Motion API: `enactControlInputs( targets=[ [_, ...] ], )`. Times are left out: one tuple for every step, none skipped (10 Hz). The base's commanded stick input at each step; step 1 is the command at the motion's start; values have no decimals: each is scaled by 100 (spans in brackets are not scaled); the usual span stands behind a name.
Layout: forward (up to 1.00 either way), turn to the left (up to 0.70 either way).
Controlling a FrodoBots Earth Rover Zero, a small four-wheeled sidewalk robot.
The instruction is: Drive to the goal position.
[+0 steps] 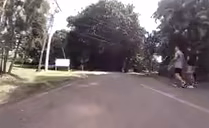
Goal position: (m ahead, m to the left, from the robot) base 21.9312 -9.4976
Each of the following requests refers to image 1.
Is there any wood of dark trees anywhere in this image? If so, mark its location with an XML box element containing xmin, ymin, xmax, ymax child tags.
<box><xmin>50</xmin><ymin>0</ymin><xmax>209</xmax><ymax>83</ymax></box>

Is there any grey-brown asphalt road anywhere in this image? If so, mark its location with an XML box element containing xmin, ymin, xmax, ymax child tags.
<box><xmin>0</xmin><ymin>70</ymin><xmax>209</xmax><ymax>128</ymax></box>

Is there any white sign board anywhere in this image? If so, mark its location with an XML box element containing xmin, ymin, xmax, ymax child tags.
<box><xmin>54</xmin><ymin>58</ymin><xmax>71</xmax><ymax>72</ymax></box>

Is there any pale pole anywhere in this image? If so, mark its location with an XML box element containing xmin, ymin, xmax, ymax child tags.
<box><xmin>44</xmin><ymin>6</ymin><xmax>57</xmax><ymax>72</ymax></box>

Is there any person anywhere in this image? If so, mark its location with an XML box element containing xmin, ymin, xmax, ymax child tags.
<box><xmin>167</xmin><ymin>45</ymin><xmax>188</xmax><ymax>89</ymax></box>
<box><xmin>185</xmin><ymin>46</ymin><xmax>200</xmax><ymax>89</ymax></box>

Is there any grass verge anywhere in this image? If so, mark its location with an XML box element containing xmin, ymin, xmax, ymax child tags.
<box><xmin>0</xmin><ymin>65</ymin><xmax>88</xmax><ymax>107</ymax></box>

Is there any row of trees on grass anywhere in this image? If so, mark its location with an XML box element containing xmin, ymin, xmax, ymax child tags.
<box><xmin>0</xmin><ymin>0</ymin><xmax>51</xmax><ymax>77</ymax></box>

